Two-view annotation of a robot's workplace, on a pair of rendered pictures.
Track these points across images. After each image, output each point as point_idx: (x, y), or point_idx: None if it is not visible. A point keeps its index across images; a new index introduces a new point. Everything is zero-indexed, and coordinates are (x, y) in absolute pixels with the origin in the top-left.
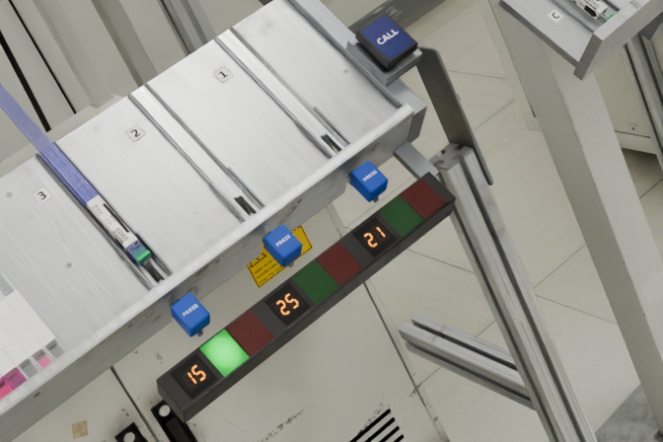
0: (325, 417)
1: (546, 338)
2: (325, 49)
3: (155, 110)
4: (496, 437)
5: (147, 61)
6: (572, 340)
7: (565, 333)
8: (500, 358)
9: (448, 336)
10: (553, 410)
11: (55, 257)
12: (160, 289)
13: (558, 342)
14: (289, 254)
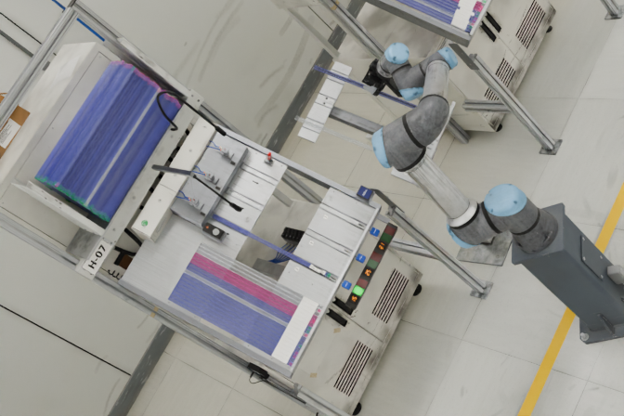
0: (377, 279)
1: (434, 242)
2: (348, 199)
3: (313, 234)
4: (430, 258)
5: (277, 190)
6: (444, 214)
7: (440, 212)
8: (422, 247)
9: (405, 243)
10: (443, 259)
11: (307, 283)
12: (337, 282)
13: (439, 215)
14: (363, 260)
